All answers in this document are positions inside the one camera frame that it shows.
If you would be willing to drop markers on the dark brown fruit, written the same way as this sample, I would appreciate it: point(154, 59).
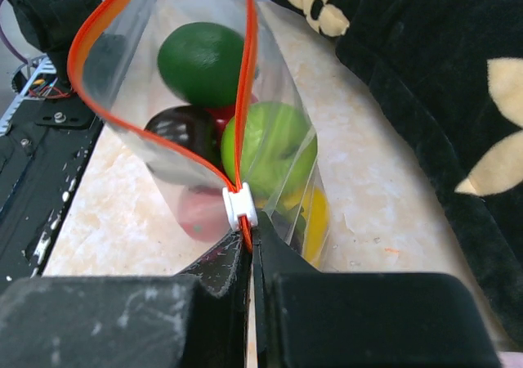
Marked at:
point(194, 129)

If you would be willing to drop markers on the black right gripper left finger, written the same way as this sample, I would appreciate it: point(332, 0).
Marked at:
point(196, 318)

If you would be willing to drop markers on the yellow pear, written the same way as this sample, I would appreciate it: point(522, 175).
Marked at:
point(309, 212)

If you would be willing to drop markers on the red yellow mango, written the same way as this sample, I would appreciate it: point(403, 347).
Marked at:
point(222, 116)

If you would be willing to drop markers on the red apple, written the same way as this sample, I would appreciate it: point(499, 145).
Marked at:
point(202, 215)

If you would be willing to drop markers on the black flower-pattern pillow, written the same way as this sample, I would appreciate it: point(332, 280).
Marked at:
point(447, 75)

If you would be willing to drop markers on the clear zip bag orange zipper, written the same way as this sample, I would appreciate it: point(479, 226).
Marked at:
point(113, 67)

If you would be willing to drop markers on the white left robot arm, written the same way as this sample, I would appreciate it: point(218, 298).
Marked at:
point(51, 25)

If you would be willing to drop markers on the dark green avocado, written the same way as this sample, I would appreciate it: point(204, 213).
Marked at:
point(200, 62)

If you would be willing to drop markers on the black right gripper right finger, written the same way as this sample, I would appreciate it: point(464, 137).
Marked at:
point(309, 318)

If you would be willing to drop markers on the pink cloth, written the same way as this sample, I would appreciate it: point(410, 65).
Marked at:
point(511, 359)

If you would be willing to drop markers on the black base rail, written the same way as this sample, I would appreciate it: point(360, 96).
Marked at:
point(47, 139)

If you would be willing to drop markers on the green apple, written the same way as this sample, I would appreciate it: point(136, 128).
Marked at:
point(279, 149)

